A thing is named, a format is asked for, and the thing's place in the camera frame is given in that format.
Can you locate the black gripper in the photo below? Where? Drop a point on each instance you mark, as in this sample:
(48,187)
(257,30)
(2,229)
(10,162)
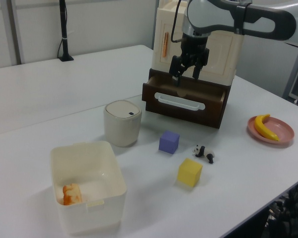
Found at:
(195,45)

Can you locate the black white panda toy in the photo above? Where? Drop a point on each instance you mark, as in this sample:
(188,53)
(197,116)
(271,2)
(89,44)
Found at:
(204,153)

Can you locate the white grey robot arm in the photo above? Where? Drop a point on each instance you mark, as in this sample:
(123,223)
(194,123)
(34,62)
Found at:
(263,15)

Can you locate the dark brown drawer cabinet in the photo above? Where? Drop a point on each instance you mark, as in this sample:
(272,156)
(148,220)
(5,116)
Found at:
(159,72)

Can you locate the yellow toy banana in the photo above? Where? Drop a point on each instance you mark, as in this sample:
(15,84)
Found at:
(262,130)

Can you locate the orange toy bread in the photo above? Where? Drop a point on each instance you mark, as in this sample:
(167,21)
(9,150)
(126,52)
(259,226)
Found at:
(72,196)

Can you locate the cream plastic storage cabinet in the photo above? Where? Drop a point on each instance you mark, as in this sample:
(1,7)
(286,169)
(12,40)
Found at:
(223,52)

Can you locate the purple cube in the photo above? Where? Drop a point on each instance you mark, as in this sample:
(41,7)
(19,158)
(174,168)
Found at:
(169,142)

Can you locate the beige lidded trash can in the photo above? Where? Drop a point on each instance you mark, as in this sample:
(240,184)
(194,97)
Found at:
(121,126)

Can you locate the yellow cube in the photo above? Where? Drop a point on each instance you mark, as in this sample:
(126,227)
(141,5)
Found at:
(188,173)

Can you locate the pink plate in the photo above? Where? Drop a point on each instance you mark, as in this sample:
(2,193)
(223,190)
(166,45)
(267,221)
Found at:
(283,131)

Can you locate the black pole stand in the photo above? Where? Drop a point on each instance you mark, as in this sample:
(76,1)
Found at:
(64,32)

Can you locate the cream open plastic bin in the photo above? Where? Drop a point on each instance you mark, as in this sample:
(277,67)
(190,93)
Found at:
(99,215)

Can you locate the black clutter under table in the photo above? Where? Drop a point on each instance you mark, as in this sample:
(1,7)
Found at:
(293,208)

